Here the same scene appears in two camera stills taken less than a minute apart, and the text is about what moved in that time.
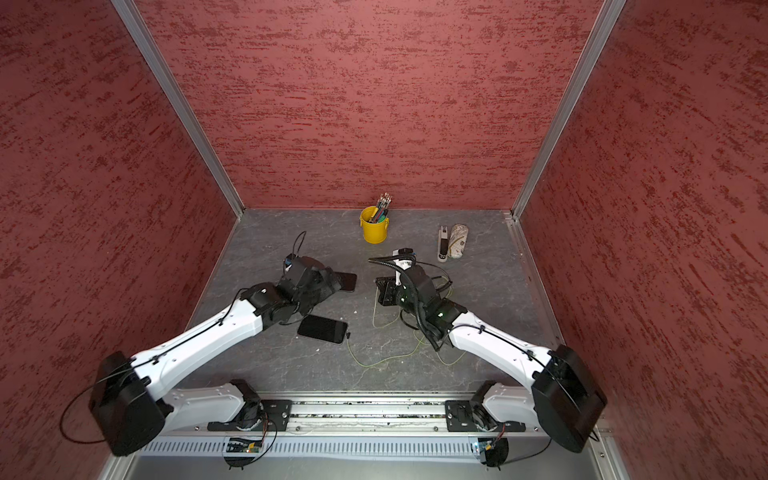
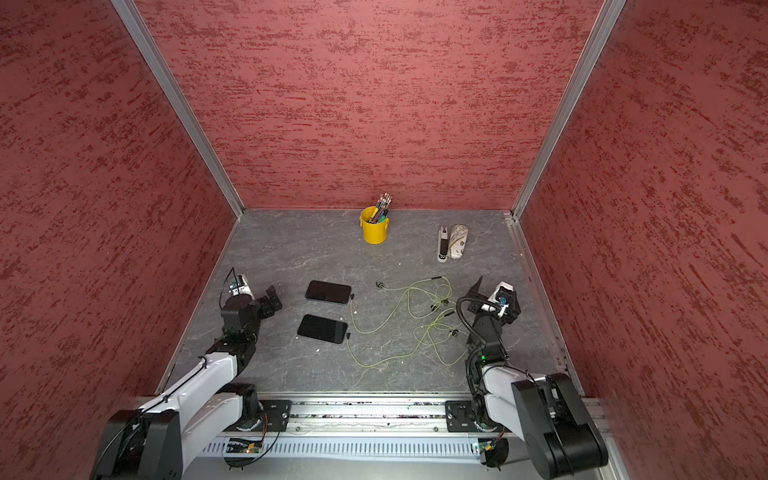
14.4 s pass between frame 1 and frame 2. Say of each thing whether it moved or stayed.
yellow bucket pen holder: stayed
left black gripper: moved
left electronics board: stayed
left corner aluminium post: stayed
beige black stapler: stayed
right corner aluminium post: stayed
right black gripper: moved
